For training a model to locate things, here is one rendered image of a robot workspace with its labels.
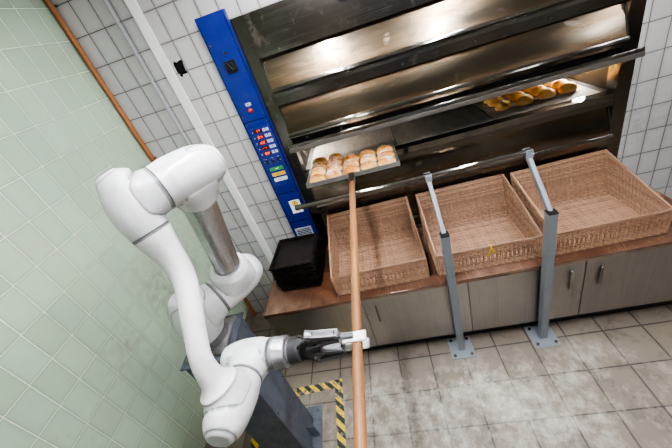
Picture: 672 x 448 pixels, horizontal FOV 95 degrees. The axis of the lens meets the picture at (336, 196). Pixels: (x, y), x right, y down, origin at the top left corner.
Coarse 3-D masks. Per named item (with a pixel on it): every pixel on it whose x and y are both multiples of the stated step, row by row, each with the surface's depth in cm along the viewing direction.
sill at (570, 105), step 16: (592, 96) 172; (608, 96) 169; (528, 112) 178; (544, 112) 174; (560, 112) 174; (464, 128) 185; (480, 128) 180; (496, 128) 180; (416, 144) 186; (432, 144) 186
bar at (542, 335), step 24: (456, 168) 153; (360, 192) 161; (432, 192) 154; (552, 216) 139; (552, 240) 146; (552, 264) 154; (456, 288) 165; (456, 312) 175; (456, 336) 187; (552, 336) 185
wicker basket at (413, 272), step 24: (336, 216) 210; (360, 216) 208; (384, 216) 207; (408, 216) 206; (336, 240) 215; (360, 240) 214; (384, 240) 212; (408, 240) 205; (336, 264) 198; (360, 264) 200; (384, 264) 193; (408, 264) 170; (336, 288) 181; (360, 288) 181
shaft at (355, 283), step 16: (352, 192) 155; (352, 208) 143; (352, 224) 132; (352, 240) 123; (352, 256) 116; (352, 272) 109; (352, 288) 103; (352, 304) 98; (352, 320) 93; (352, 352) 85; (352, 368) 81
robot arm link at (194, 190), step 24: (168, 168) 80; (192, 168) 83; (216, 168) 88; (168, 192) 80; (192, 192) 85; (216, 192) 93; (192, 216) 94; (216, 216) 99; (216, 240) 105; (216, 264) 114; (240, 264) 123; (216, 288) 122; (240, 288) 124
